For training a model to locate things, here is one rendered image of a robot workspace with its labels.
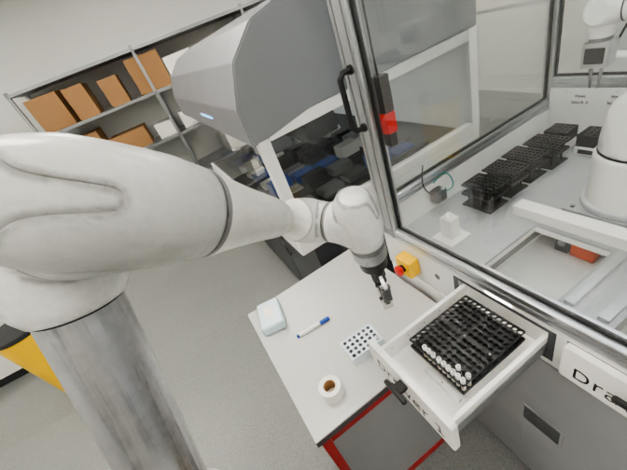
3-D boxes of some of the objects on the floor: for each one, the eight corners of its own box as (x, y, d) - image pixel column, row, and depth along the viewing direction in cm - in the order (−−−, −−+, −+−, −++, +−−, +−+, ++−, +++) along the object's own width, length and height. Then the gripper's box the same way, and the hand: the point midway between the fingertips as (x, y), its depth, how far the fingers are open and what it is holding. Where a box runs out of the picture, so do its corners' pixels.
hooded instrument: (347, 354, 194) (195, 20, 97) (251, 239, 342) (153, 61, 245) (484, 251, 224) (474, -84, 127) (341, 186, 372) (285, 8, 275)
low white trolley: (373, 522, 129) (315, 444, 88) (305, 401, 179) (246, 314, 138) (474, 428, 144) (465, 322, 102) (384, 340, 193) (354, 245, 152)
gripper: (397, 269, 78) (409, 318, 93) (372, 231, 89) (387, 281, 105) (369, 282, 78) (385, 328, 94) (348, 242, 89) (367, 290, 105)
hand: (384, 297), depth 97 cm, fingers closed
